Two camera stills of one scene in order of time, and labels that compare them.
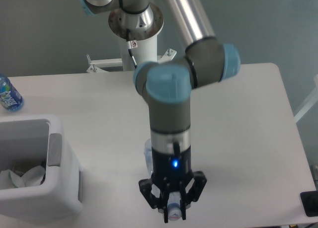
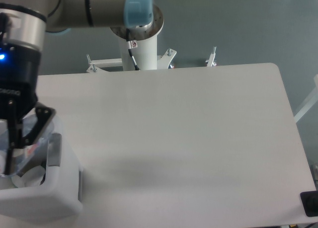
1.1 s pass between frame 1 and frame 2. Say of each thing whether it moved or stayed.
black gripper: moved
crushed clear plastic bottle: moved
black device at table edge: stayed
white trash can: stayed
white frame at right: stayed
